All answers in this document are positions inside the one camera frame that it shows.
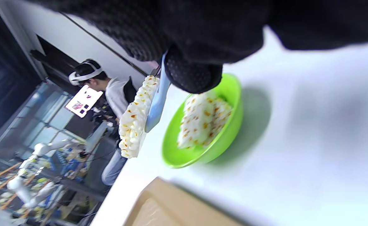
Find person's right hand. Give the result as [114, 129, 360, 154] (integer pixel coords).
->
[24, 0, 368, 94]

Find white puffed rice cake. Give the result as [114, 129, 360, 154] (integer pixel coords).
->
[119, 75, 161, 159]
[177, 91, 233, 149]

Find light blue dessert shovel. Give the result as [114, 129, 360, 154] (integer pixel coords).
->
[145, 52, 171, 133]

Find black mesh office chair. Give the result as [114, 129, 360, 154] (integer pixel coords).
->
[123, 76, 137, 103]

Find lime green plastic bowl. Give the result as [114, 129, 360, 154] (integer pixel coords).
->
[162, 74, 243, 169]

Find white and black headset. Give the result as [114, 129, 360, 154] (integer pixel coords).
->
[68, 61, 104, 86]

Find monitor with pink screen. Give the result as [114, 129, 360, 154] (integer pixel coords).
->
[65, 85, 104, 118]

